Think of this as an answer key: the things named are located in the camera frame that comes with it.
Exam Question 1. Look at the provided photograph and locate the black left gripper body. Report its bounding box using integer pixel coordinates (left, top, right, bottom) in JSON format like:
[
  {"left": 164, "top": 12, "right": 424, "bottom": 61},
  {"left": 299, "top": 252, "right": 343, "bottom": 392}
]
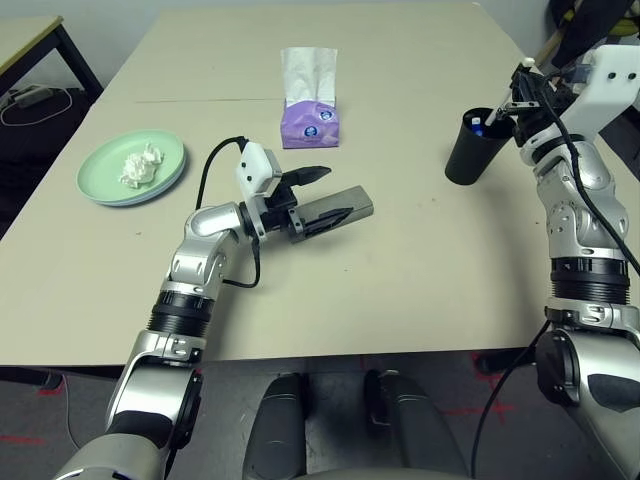
[{"left": 259, "top": 187, "right": 306, "bottom": 242}]

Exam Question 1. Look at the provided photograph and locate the blue plastic plate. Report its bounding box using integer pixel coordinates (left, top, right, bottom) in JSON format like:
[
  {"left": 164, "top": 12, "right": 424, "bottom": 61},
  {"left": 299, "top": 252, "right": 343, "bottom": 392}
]
[{"left": 97, "top": 159, "right": 188, "bottom": 208}]

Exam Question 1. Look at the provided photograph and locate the wooden stool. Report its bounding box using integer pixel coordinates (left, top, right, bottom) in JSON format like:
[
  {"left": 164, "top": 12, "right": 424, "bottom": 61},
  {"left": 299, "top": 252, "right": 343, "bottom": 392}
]
[{"left": 533, "top": 22, "right": 569, "bottom": 66}]

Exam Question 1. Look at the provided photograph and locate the purple tissue pack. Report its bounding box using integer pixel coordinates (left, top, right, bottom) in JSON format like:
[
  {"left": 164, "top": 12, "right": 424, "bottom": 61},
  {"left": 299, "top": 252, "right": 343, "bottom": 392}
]
[{"left": 279, "top": 46, "right": 343, "bottom": 150}]

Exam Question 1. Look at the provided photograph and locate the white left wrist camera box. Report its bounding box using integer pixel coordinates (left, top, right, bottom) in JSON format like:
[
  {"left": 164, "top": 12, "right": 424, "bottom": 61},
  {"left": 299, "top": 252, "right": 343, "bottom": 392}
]
[{"left": 234, "top": 142, "right": 285, "bottom": 204}]

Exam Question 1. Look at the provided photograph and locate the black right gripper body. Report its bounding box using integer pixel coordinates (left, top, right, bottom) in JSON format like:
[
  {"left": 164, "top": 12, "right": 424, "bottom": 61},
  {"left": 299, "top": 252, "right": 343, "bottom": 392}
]
[{"left": 504, "top": 82, "right": 584, "bottom": 148}]

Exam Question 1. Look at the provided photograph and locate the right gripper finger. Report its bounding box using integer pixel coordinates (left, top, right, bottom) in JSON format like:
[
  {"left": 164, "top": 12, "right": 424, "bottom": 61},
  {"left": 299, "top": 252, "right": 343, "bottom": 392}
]
[
  {"left": 510, "top": 69, "right": 532, "bottom": 103},
  {"left": 530, "top": 74, "right": 555, "bottom": 101}
]

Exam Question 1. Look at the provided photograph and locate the grey robot leg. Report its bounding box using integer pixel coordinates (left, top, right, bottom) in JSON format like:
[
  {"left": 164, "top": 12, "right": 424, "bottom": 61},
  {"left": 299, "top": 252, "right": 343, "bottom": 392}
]
[
  {"left": 242, "top": 372, "right": 309, "bottom": 476},
  {"left": 362, "top": 369, "right": 469, "bottom": 479}
]

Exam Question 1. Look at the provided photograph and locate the black plastic cup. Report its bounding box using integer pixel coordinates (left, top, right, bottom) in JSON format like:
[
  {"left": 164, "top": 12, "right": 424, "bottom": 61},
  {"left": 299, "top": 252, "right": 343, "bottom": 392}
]
[{"left": 444, "top": 106, "right": 516, "bottom": 186}]

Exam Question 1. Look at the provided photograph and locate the white floor cable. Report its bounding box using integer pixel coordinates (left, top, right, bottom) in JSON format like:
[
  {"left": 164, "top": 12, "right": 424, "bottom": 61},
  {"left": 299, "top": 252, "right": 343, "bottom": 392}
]
[{"left": 0, "top": 85, "right": 72, "bottom": 126}]

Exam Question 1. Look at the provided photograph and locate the beige side table black frame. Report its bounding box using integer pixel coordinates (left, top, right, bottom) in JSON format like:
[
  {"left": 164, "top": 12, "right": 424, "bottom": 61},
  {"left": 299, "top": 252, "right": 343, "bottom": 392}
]
[{"left": 0, "top": 14, "right": 105, "bottom": 101}]

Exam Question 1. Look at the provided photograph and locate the black jacket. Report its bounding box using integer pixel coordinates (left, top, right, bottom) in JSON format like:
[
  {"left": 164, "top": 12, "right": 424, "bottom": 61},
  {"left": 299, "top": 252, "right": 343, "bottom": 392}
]
[{"left": 547, "top": 0, "right": 640, "bottom": 69}]

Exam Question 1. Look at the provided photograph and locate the grey power adapter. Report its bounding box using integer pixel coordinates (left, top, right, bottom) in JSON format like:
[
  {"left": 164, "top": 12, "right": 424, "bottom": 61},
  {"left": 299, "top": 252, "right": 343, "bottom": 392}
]
[{"left": 12, "top": 85, "right": 51, "bottom": 106}]

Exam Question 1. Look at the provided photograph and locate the grey glasses case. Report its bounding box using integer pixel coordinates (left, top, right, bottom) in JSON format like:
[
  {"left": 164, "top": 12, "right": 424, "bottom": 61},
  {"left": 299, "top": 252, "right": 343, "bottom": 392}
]
[{"left": 289, "top": 184, "right": 375, "bottom": 245}]

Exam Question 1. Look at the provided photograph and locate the green plastic plate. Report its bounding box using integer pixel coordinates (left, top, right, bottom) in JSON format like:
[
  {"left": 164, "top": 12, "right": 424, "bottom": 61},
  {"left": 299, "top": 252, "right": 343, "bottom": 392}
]
[{"left": 76, "top": 128, "right": 186, "bottom": 206}]

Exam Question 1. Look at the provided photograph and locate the white marker with black cap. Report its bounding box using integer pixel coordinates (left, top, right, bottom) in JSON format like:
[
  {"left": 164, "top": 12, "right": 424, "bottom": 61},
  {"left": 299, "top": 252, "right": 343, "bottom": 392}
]
[{"left": 485, "top": 57, "right": 536, "bottom": 126}]

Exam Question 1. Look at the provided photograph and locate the white tissue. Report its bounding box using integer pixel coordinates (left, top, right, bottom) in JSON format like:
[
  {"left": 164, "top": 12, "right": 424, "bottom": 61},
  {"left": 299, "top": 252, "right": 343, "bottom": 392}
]
[{"left": 118, "top": 142, "right": 166, "bottom": 189}]

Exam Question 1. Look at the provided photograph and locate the grey robot right leg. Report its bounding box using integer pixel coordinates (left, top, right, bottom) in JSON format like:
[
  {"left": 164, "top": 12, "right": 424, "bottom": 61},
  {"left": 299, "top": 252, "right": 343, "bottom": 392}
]
[{"left": 362, "top": 369, "right": 469, "bottom": 479}]

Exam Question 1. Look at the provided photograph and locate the grey robot left leg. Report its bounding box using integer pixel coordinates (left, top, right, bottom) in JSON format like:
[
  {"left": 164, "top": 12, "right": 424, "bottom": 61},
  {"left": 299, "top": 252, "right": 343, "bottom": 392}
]
[{"left": 242, "top": 372, "right": 309, "bottom": 476}]

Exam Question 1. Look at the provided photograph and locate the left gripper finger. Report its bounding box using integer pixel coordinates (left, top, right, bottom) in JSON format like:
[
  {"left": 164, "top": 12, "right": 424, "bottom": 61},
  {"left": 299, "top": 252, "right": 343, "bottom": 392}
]
[
  {"left": 282, "top": 166, "right": 332, "bottom": 188},
  {"left": 303, "top": 205, "right": 354, "bottom": 236}
]

